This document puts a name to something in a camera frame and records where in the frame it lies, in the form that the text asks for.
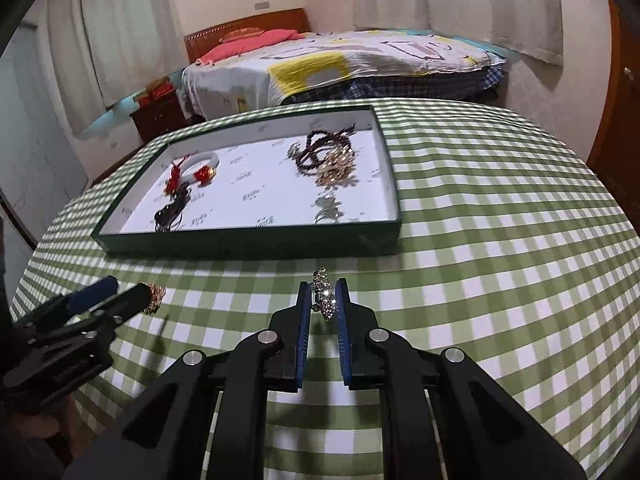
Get right white curtain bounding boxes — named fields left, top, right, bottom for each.
left=354, top=0, right=563, bottom=66

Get brown wooden door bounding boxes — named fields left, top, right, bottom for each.
left=588, top=2, right=639, bottom=222

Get pink pearl brooch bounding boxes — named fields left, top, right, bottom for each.
left=311, top=268, right=336, bottom=321

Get silver rhinestone brooch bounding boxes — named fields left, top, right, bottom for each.
left=314, top=194, right=344, bottom=224

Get dark cord pendant necklace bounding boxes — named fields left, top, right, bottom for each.
left=152, top=183, right=194, bottom=233

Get red bead gold charm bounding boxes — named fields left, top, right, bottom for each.
left=193, top=165, right=217, bottom=186

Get white curtain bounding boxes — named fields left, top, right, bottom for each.
left=354, top=0, right=563, bottom=66
left=47, top=0, right=186, bottom=133

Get bed with patterned sheet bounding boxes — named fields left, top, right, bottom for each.
left=181, top=30, right=506, bottom=119

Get pale jade bangle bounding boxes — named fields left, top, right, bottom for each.
left=182, top=151, right=219, bottom=185

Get dark green jewelry tray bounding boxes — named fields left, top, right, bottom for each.
left=91, top=104, right=401, bottom=260

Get pink pillow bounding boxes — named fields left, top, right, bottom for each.
left=195, top=29, right=305, bottom=65

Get red cord gold pendant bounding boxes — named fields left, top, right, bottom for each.
left=164, top=154, right=194, bottom=196

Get dark wooden nightstand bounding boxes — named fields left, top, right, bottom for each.
left=130, top=90, right=188, bottom=144

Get green checkered tablecloth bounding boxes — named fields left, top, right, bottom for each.
left=11, top=99, right=639, bottom=478

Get small silver earring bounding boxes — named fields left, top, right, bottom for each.
left=286, top=143, right=302, bottom=159

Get gold chain jewelry pile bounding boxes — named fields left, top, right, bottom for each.
left=316, top=150, right=356, bottom=186

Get red boxes on nightstand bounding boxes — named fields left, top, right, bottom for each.
left=134, top=76, right=175, bottom=107

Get left white curtain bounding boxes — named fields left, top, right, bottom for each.
left=47, top=0, right=186, bottom=133

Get dark red bead bracelet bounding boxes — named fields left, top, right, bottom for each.
left=293, top=123, right=357, bottom=177

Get wooden headboard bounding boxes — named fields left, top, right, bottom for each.
left=182, top=8, right=313, bottom=64

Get orange patterned pillow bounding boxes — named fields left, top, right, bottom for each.
left=219, top=27, right=265, bottom=44

